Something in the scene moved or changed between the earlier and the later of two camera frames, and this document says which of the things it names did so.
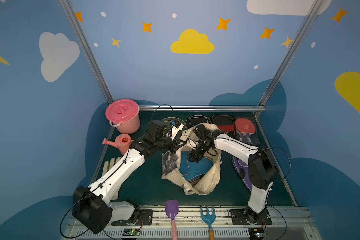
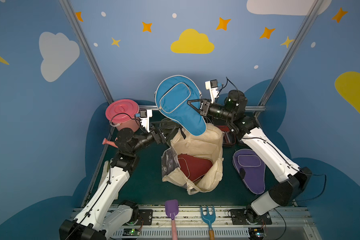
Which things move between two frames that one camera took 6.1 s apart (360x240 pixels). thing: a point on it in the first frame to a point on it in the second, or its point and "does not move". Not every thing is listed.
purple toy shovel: x=172 y=209 does not move
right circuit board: x=256 y=233 does not move
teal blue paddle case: x=190 y=169 to x=172 y=95
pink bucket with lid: x=124 y=115 does not move
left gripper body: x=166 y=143 to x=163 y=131
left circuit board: x=131 y=232 does not move
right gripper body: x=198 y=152 to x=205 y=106
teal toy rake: x=210 y=219 does not move
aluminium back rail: x=202 y=108 does not move
